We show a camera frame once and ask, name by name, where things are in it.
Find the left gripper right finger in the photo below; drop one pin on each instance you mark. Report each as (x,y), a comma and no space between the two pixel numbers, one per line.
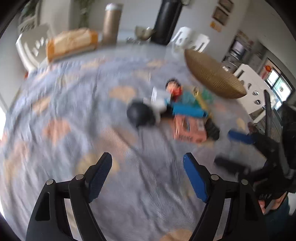
(245,220)

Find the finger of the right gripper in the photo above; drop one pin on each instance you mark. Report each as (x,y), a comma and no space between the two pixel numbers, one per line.
(241,137)
(231,167)

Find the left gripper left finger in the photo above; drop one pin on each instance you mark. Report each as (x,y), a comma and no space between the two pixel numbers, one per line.
(49,217)

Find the person's right hand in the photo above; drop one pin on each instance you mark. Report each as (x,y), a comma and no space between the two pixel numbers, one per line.
(274,204)

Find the white chair near right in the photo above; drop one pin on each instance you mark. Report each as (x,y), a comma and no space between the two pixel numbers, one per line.
(254,86)

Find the white chair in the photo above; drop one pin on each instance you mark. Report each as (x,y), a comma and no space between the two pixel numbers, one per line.
(31,47)
(187,38)
(254,86)

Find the green crystal toy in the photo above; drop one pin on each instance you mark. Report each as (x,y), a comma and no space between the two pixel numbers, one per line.
(205,96)

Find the brown ribbed glass bowl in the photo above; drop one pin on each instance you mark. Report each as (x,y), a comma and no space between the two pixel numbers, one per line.
(212,75)

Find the red boy figurine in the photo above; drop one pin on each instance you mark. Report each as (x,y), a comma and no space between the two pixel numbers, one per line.
(174,88)

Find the floral grey tablecloth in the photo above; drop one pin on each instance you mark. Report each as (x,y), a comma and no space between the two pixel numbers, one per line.
(68,114)

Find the black round toy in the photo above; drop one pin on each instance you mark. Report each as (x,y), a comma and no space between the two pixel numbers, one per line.
(140,114)

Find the white chair far right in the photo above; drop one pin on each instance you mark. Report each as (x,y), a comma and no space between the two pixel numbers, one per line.
(187,38)

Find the framed picture lower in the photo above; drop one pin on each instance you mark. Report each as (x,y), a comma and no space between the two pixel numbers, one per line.
(220,16)

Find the framed picture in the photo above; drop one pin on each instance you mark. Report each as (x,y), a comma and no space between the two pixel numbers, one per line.
(220,16)
(227,5)

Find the framed picture upper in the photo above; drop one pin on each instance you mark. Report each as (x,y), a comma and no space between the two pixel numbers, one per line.
(227,5)

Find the small glass cup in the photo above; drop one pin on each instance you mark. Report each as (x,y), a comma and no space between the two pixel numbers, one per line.
(143,33)

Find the tall black thermos flask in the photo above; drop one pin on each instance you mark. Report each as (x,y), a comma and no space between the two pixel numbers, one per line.
(166,21)

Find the white chair far left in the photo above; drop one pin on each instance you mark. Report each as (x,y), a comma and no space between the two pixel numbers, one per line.
(31,47)

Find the orange tissue pack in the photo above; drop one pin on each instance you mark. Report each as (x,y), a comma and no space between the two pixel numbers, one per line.
(71,42)

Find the gold thermos bottle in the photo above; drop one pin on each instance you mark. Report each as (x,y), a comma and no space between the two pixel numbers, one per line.
(111,23)

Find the white carved shelf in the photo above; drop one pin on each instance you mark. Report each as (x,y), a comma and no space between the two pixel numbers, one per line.
(30,16)

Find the flower vase with plant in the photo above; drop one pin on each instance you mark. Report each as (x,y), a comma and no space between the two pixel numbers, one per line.
(84,8)

